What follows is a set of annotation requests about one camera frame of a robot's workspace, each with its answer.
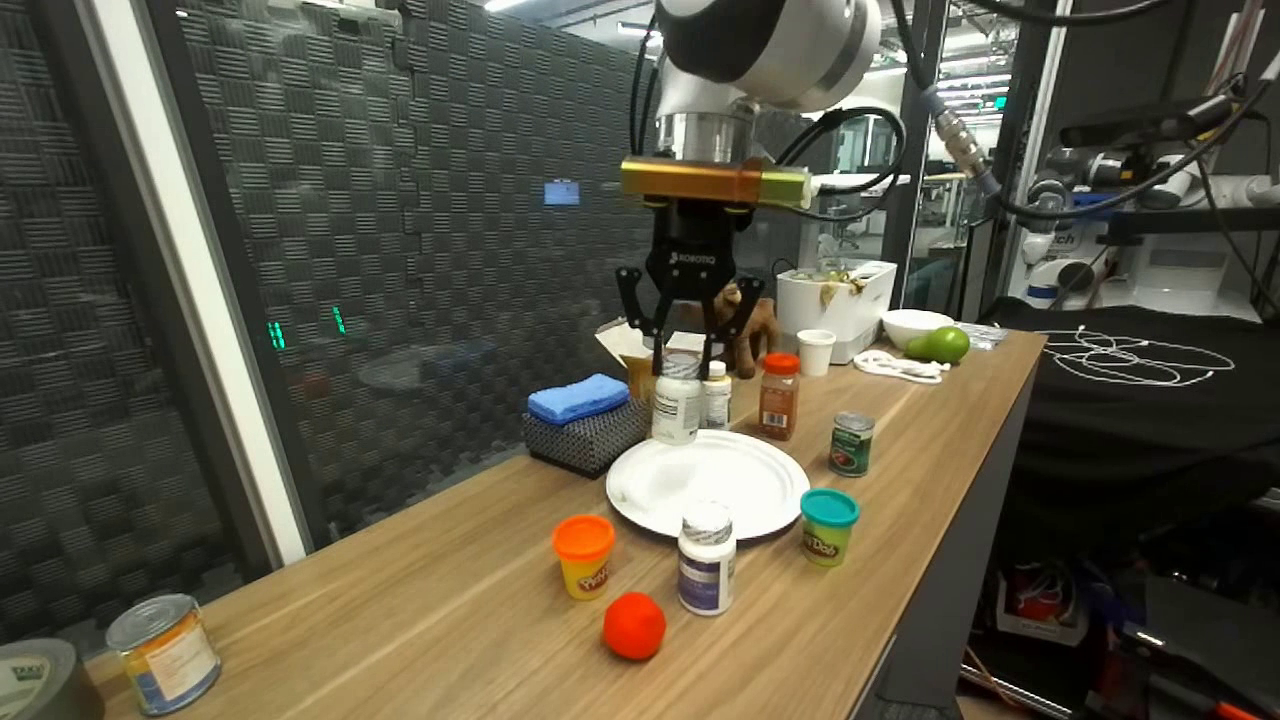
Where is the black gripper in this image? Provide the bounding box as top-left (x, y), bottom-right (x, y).
top-left (613, 197), bottom-right (773, 376)

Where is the green tin can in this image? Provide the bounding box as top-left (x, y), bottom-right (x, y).
top-left (829, 406), bottom-right (879, 478)

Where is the teal lid dough tub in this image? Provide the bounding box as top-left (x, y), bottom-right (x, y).
top-left (795, 485), bottom-right (865, 562)

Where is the orange lid dough tub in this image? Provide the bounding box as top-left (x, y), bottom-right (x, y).
top-left (548, 510), bottom-right (621, 602)

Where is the white paper plate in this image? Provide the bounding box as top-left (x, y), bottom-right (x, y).
top-left (598, 426), bottom-right (817, 545)

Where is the brown moose plush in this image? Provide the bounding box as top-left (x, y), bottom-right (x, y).
top-left (707, 274), bottom-right (779, 381)

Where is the open yellow cardboard box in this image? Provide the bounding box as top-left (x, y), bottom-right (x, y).
top-left (590, 316), bottom-right (710, 400)

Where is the orange spice bottle red lid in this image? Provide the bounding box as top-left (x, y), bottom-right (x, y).
top-left (756, 348), bottom-right (802, 442)

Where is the white paper cup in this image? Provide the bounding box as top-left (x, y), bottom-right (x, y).
top-left (790, 324), bottom-right (840, 381)

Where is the large white bucket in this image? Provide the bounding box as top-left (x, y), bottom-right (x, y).
top-left (773, 259), bottom-right (900, 367)

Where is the blue folded cloth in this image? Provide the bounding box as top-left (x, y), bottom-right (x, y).
top-left (523, 371), bottom-right (636, 426)

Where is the gray foam block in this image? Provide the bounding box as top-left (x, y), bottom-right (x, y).
top-left (519, 400), bottom-right (651, 478)

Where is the small white bowl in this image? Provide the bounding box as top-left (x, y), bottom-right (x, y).
top-left (879, 308), bottom-right (956, 352)

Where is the green fruit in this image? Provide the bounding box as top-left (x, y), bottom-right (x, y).
top-left (904, 324), bottom-right (974, 367)

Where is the black cloth covered table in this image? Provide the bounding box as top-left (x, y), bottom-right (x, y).
top-left (990, 295), bottom-right (1280, 457)

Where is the gray round tin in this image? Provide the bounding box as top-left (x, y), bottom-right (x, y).
top-left (0, 637), bottom-right (108, 720)

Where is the gold wrist camera bar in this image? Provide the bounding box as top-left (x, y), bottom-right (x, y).
top-left (616, 156), bottom-right (821, 212)

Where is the white looped cable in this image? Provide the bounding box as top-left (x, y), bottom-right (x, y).
top-left (1044, 324), bottom-right (1239, 393)

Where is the white window frame post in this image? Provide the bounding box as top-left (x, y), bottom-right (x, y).
top-left (71, 0), bottom-right (316, 570)

